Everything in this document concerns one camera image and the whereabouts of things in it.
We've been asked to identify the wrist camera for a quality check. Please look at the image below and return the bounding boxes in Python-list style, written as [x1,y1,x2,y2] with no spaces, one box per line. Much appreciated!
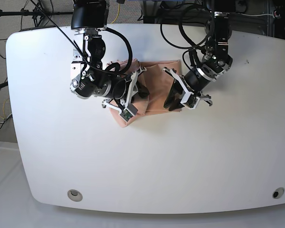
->
[119,104,138,122]
[180,95,200,110]

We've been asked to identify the black tripod stand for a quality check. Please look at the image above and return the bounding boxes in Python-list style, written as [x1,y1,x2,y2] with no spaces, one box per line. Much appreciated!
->
[0,9,41,17]

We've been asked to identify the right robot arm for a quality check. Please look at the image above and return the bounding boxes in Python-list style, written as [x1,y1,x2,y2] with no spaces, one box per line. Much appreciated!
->
[70,0,148,117]

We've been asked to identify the left table grommet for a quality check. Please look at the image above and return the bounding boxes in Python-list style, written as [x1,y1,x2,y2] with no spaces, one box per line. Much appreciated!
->
[67,190,83,202]

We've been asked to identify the table grommet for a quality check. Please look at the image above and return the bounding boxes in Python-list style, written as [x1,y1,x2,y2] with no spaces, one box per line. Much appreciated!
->
[272,187,285,199]
[67,190,83,202]

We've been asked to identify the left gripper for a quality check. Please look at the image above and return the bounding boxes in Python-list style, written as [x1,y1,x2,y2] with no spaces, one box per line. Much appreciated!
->
[162,66,213,111]

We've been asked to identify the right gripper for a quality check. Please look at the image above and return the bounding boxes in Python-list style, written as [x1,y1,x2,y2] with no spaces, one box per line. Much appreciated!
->
[102,67,149,112]

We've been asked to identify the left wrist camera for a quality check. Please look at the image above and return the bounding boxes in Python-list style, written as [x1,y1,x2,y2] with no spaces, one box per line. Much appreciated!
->
[180,95,200,110]

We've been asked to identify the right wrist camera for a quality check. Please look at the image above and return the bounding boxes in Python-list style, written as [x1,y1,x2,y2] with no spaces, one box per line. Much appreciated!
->
[119,104,138,122]

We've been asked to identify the yellow cable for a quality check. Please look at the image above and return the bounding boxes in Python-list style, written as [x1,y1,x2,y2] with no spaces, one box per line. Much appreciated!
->
[110,0,122,25]

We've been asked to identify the peach T-shirt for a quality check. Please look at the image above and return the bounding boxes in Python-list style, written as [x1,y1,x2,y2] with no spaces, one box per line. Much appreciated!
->
[109,59,181,128]

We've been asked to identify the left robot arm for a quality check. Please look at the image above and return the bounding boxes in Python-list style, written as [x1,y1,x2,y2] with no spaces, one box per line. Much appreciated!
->
[163,0,236,111]

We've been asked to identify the right table grommet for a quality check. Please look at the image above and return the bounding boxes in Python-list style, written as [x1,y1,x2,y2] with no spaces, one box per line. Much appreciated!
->
[272,187,285,199]

